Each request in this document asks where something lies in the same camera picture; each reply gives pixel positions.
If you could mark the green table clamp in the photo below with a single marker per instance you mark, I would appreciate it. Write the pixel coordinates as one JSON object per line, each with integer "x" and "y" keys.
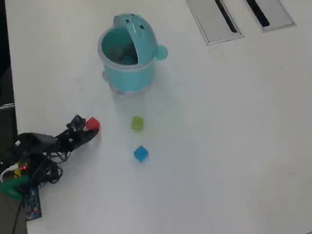
{"x": 12, "y": 189}

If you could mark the blue circuit board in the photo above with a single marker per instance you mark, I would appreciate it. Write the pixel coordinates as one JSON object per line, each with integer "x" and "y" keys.
{"x": 33, "y": 202}

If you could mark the black furniture beside table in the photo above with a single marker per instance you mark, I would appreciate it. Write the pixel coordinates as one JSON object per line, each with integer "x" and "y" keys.
{"x": 6, "y": 122}

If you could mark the teal whale-shaped bin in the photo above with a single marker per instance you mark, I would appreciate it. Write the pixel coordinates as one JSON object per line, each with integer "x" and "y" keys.
{"x": 126, "y": 75}

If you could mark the yellow connector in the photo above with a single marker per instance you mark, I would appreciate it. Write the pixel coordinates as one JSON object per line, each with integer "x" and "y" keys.
{"x": 17, "y": 172}

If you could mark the blue cube block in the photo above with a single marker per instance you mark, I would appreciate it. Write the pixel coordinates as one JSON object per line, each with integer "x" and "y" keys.
{"x": 141, "y": 153}

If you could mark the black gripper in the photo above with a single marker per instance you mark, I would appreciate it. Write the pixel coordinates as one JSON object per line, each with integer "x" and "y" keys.
{"x": 69, "y": 141}

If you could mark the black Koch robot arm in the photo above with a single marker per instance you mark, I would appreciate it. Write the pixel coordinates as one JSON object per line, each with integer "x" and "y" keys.
{"x": 36, "y": 140}

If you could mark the red cube block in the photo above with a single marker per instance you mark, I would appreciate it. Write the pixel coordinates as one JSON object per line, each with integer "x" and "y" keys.
{"x": 93, "y": 123}

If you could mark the small driver board red LED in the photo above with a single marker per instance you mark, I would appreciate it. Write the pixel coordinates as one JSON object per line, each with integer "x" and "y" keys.
{"x": 24, "y": 168}

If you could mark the green cube block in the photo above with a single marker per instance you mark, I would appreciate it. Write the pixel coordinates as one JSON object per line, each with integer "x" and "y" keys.
{"x": 137, "y": 123}

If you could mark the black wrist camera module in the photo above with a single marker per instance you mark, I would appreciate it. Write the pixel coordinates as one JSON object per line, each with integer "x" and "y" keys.
{"x": 76, "y": 122}

